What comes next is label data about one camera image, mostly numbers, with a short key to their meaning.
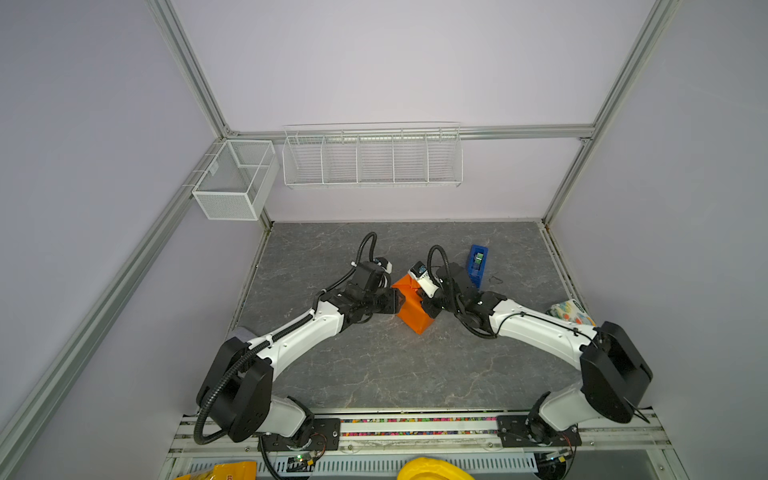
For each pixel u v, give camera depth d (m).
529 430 0.66
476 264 1.02
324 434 0.74
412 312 0.83
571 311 0.89
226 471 0.66
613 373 0.43
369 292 0.67
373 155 0.99
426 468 0.66
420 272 0.73
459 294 0.64
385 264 0.79
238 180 1.01
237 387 0.42
